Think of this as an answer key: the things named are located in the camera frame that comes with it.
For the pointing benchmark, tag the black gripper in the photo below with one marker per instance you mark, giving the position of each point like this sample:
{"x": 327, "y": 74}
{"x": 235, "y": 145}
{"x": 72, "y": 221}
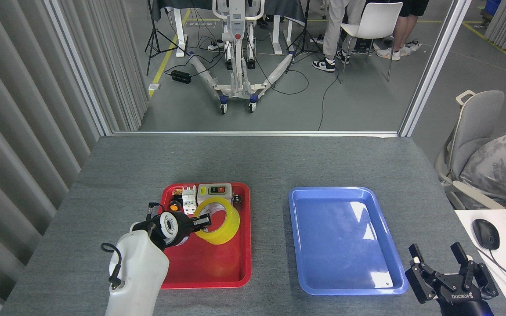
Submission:
{"x": 188, "y": 228}
{"x": 459, "y": 303}

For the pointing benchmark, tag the yellow tape roll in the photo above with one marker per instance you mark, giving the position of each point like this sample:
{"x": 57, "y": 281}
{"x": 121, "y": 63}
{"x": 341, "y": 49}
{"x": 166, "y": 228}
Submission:
{"x": 231, "y": 224}

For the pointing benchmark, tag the white circuit breaker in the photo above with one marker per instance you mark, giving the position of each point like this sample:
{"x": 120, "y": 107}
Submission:
{"x": 189, "y": 199}

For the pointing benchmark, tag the black yellow push button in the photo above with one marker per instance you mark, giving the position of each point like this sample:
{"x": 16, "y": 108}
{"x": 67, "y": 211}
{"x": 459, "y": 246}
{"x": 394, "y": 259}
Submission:
{"x": 175, "y": 205}

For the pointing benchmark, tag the red plastic tray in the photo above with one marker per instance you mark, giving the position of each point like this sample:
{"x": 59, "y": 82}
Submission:
{"x": 218, "y": 263}

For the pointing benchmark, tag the black computer mouse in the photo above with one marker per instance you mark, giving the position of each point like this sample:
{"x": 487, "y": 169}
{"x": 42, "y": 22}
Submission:
{"x": 486, "y": 235}

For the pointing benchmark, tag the blue plastic tray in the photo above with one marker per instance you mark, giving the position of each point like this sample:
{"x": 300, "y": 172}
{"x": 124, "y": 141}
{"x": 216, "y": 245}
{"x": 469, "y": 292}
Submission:
{"x": 336, "y": 245}

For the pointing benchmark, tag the seated person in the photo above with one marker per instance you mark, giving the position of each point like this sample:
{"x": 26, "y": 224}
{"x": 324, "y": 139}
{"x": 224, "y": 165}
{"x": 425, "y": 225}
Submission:
{"x": 503, "y": 162}

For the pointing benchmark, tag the white floor plate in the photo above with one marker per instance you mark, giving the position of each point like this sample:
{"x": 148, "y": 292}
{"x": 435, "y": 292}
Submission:
{"x": 154, "y": 87}

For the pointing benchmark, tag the black power adapter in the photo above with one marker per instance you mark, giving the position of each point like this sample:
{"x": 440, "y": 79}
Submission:
{"x": 181, "y": 77}

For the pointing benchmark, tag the grey office chair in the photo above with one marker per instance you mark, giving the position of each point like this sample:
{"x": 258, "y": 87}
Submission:
{"x": 477, "y": 123}

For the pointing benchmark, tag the white wheeled stand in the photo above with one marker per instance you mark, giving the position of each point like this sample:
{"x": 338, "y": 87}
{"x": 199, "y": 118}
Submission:
{"x": 236, "y": 52}

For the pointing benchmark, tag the white power strip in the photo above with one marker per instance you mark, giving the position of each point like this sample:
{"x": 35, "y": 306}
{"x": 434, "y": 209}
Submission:
{"x": 215, "y": 45}

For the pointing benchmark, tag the black tripod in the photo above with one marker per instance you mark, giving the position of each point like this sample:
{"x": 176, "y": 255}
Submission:
{"x": 304, "y": 26}
{"x": 153, "y": 30}

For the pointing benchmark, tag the person in black-white shoes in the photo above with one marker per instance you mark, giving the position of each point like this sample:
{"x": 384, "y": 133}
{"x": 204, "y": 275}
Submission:
{"x": 336, "y": 22}

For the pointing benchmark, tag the person in white shoes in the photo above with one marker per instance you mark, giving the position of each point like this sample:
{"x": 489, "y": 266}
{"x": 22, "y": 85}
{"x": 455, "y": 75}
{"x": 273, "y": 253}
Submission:
{"x": 404, "y": 26}

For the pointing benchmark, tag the white plastic chair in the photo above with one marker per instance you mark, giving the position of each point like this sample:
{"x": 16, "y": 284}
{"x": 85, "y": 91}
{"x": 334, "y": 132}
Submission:
{"x": 374, "y": 19}

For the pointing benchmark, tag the blue bin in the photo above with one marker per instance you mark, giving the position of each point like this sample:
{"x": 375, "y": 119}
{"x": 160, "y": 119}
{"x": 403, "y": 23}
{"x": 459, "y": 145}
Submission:
{"x": 492, "y": 8}

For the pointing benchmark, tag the grey push button switch box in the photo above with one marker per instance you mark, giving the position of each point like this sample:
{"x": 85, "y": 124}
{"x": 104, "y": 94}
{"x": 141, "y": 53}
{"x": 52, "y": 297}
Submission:
{"x": 215, "y": 190}

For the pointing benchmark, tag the dark round knob switch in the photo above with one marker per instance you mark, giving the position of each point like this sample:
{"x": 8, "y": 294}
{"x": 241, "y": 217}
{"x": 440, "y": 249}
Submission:
{"x": 238, "y": 199}

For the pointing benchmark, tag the silver frame rail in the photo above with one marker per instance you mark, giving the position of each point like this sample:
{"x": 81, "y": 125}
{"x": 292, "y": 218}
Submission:
{"x": 253, "y": 133}

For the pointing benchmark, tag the silver frame post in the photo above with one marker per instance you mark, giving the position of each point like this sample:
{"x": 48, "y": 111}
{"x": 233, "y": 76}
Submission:
{"x": 79, "y": 70}
{"x": 435, "y": 66}

